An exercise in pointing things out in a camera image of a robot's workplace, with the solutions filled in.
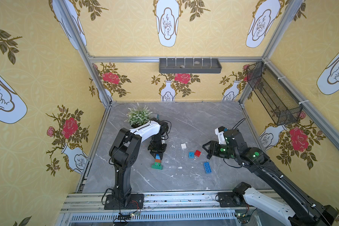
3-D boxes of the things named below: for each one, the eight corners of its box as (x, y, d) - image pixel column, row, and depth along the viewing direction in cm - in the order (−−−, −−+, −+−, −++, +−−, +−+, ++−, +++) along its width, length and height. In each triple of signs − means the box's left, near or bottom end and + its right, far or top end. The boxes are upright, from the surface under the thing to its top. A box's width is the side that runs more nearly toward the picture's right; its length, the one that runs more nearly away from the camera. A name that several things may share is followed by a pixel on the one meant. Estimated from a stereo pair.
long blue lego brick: (205, 173, 86) (205, 172, 84) (203, 163, 90) (204, 162, 88) (211, 173, 86) (212, 172, 84) (209, 163, 90) (210, 162, 88)
